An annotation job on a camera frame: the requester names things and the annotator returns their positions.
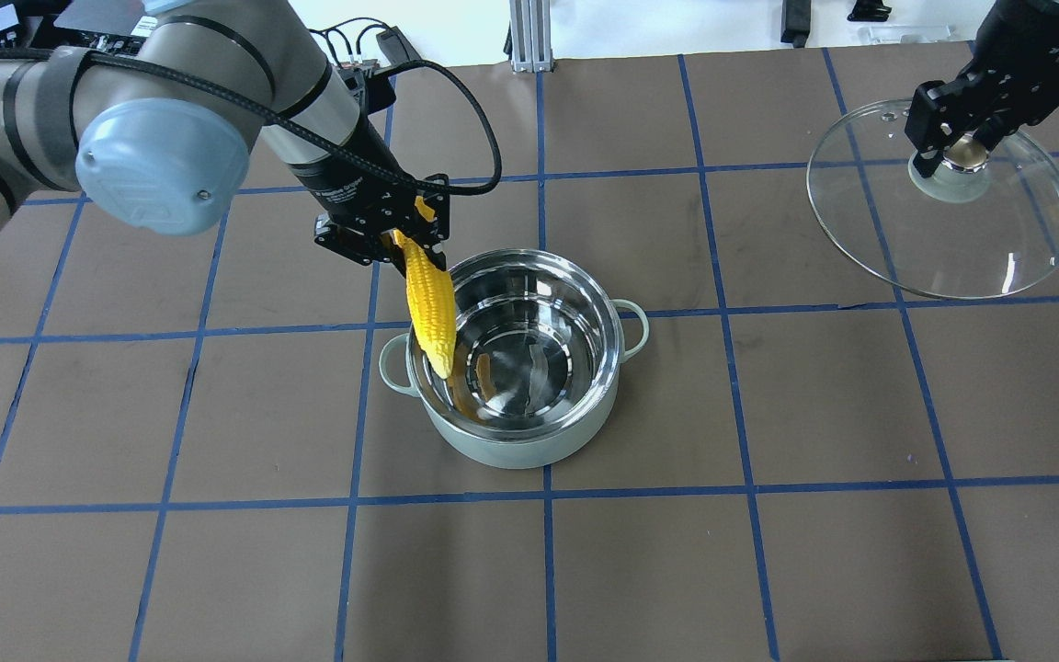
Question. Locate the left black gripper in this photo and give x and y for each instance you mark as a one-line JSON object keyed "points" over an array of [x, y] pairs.
{"points": [[347, 181]]}

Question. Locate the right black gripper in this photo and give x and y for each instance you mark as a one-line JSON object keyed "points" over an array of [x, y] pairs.
{"points": [[1032, 55]]}

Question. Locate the yellow corn cob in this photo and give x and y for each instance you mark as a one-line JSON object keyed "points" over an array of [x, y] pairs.
{"points": [[431, 302]]}

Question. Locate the glass pot lid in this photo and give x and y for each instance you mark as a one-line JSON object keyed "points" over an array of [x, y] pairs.
{"points": [[985, 225]]}

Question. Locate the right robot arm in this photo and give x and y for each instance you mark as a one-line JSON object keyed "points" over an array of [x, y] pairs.
{"points": [[1013, 21]]}

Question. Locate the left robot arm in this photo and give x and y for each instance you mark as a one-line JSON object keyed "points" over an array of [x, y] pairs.
{"points": [[162, 140]]}

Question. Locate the pale green steel pot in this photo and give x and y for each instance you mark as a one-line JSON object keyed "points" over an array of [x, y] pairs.
{"points": [[538, 352]]}

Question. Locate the black power adapter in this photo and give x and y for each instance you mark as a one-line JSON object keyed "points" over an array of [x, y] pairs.
{"points": [[395, 47]]}

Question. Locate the brown table mat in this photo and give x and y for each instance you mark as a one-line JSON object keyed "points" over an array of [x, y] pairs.
{"points": [[199, 461]]}

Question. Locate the black electronics box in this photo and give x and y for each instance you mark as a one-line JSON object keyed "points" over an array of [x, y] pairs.
{"points": [[116, 27]]}

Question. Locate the aluminium frame post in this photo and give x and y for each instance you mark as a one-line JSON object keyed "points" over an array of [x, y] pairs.
{"points": [[529, 42]]}

